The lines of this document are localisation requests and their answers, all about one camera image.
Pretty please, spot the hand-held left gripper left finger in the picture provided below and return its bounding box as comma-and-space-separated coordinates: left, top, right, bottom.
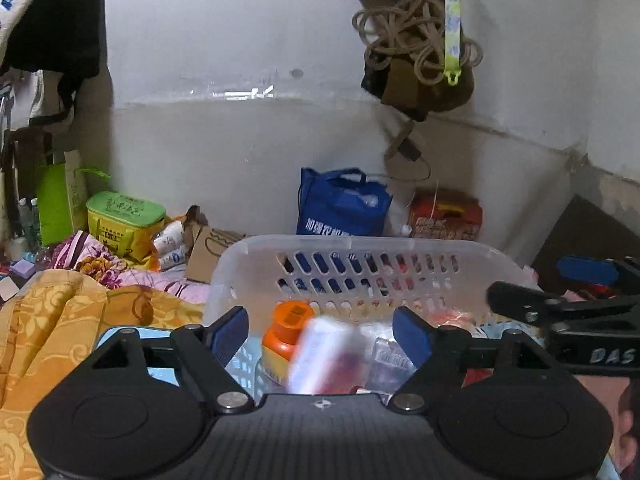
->
85, 305, 254, 416

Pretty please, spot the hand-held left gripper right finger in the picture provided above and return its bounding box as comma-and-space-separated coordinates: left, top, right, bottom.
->
388, 305, 557, 413

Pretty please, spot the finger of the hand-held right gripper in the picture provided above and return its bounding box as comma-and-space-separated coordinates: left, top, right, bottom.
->
486, 281, 571, 330
556, 255, 640, 287

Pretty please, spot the red and white tissue packet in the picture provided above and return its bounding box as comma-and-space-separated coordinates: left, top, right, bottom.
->
427, 308, 488, 338

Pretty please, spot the orange bottle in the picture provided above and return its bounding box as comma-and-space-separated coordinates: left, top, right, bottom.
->
260, 300, 316, 386

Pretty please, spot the white tissue pack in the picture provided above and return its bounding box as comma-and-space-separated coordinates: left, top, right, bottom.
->
287, 316, 368, 396

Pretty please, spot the translucent white plastic basket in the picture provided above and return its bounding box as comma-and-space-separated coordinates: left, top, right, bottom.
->
202, 234, 543, 401

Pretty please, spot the red checkered cloth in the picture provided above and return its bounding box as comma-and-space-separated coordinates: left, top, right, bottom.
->
562, 282, 613, 303

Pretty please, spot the dark wooden headboard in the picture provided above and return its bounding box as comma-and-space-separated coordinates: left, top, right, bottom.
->
530, 194, 640, 301

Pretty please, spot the cardboard box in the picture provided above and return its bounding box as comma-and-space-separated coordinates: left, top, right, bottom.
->
182, 205, 246, 283

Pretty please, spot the white plastic bottle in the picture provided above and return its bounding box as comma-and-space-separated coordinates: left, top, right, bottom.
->
152, 220, 185, 253
157, 247, 188, 272

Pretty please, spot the red gift box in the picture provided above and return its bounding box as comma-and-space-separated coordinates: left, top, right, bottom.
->
407, 187, 483, 242

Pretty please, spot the blue shopping bag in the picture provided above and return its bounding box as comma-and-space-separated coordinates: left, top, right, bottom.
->
296, 167, 393, 237

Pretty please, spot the yellow tin with green lid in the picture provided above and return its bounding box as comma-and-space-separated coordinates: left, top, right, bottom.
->
86, 191, 167, 261

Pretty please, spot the orange patterned blanket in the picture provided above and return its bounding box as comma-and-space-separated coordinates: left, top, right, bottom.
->
0, 269, 208, 480

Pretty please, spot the black charger plug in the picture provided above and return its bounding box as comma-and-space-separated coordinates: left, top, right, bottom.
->
385, 120, 423, 163

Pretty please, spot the green paper bag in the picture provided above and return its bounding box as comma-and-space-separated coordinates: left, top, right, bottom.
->
36, 150, 111, 246

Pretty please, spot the dark wooden chair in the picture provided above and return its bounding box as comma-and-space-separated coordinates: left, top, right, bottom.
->
0, 127, 55, 241

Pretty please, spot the white hanging bag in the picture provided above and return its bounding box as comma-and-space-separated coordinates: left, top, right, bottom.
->
27, 70, 76, 128

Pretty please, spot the black hanging garment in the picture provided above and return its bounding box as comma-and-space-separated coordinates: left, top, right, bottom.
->
7, 0, 108, 126

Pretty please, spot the black cable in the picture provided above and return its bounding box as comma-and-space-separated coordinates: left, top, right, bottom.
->
365, 152, 432, 183

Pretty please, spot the yellow patterned strap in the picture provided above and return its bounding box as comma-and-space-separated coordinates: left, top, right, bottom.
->
442, 0, 463, 86

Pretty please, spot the tan coiled rope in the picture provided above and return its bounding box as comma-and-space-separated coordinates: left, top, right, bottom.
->
351, 0, 485, 88

